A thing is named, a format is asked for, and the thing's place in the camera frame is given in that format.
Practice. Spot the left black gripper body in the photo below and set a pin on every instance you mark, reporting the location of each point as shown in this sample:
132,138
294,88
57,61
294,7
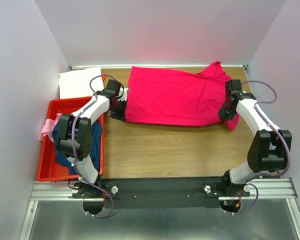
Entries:
118,112

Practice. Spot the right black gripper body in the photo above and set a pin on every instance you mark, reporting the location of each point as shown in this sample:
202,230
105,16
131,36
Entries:
226,113

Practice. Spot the magenta t shirt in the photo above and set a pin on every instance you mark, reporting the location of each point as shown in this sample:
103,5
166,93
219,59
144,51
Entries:
176,98

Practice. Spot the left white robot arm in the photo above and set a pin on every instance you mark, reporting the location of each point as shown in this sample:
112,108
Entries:
77,136

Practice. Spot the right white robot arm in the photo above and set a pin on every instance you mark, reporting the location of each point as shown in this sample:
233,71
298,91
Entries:
269,154

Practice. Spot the navy blue t shirt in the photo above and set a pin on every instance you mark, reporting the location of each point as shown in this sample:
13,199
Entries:
96,153

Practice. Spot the small orange object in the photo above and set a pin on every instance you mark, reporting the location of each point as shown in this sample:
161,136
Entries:
103,76

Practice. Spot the folded white t shirt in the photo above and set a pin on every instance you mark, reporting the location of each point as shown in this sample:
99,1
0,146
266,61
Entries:
76,83

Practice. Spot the light pink t shirt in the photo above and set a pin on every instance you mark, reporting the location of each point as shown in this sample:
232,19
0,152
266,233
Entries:
48,127

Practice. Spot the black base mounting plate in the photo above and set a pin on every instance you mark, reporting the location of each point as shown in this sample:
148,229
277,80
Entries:
160,193

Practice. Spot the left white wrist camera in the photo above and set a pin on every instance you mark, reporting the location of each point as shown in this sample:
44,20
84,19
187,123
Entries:
123,94

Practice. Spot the aluminium frame rail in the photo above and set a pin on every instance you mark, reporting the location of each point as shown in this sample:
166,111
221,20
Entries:
270,212

